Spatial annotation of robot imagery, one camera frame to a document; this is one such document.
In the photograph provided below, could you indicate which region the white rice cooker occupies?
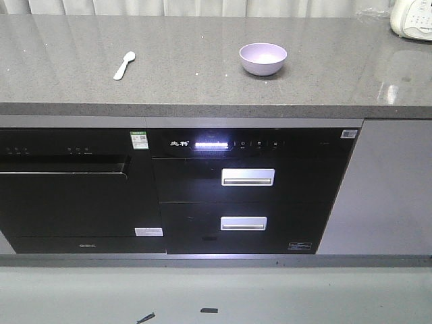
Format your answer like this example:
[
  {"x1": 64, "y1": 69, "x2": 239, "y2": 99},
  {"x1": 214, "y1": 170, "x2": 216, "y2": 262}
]
[{"x1": 390, "y1": 0, "x2": 431, "y2": 41}]

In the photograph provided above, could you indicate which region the black tape strip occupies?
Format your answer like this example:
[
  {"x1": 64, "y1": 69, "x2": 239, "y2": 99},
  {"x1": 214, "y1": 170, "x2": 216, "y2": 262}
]
[
  {"x1": 136, "y1": 313, "x2": 155, "y2": 324},
  {"x1": 200, "y1": 307, "x2": 219, "y2": 314}
]

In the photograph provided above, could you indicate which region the black tape strip center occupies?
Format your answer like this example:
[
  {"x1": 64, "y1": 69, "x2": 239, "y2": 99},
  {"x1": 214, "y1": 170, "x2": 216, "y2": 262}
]
[{"x1": 200, "y1": 307, "x2": 219, "y2": 314}]

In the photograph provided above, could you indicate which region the black two-drawer disinfection cabinet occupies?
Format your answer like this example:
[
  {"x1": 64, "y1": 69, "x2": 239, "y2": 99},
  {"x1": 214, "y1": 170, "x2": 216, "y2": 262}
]
[{"x1": 148, "y1": 128, "x2": 358, "y2": 254}]

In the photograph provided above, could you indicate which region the upper silver drawer handle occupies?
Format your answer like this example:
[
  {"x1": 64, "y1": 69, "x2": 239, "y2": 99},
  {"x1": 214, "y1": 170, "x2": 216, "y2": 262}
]
[{"x1": 221, "y1": 168, "x2": 275, "y2": 186}]

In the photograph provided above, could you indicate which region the silver drawer handle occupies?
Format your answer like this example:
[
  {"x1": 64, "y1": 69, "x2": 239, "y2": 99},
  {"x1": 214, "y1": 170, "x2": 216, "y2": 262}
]
[
  {"x1": 220, "y1": 216, "x2": 267, "y2": 231},
  {"x1": 221, "y1": 168, "x2": 275, "y2": 186}
]

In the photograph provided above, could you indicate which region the black tape strip left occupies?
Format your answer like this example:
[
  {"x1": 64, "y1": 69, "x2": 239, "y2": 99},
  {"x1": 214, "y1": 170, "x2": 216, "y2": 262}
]
[{"x1": 136, "y1": 313, "x2": 155, "y2": 324}]

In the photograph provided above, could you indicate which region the white curtain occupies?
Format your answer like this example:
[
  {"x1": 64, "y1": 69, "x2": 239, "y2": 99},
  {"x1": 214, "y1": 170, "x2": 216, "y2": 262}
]
[{"x1": 1, "y1": 0, "x2": 396, "y2": 18}]

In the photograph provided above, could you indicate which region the grey cabinet door panel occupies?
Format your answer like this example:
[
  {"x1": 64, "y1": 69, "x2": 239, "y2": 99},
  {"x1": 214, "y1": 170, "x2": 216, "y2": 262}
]
[{"x1": 318, "y1": 120, "x2": 431, "y2": 255}]

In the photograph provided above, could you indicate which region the lower silver drawer handle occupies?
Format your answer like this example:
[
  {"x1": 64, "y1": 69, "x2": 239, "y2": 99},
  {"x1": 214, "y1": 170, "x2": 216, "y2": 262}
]
[{"x1": 220, "y1": 216, "x2": 267, "y2": 231}]

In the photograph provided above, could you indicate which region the lilac plastic bowl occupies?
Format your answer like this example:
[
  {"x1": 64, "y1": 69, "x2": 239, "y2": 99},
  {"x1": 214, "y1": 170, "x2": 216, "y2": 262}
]
[{"x1": 239, "y1": 43, "x2": 288, "y2": 76}]

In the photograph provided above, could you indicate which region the pale green plastic spoon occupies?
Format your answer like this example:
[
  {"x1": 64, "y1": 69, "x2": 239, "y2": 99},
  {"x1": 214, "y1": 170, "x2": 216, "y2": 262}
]
[{"x1": 113, "y1": 51, "x2": 136, "y2": 80}]

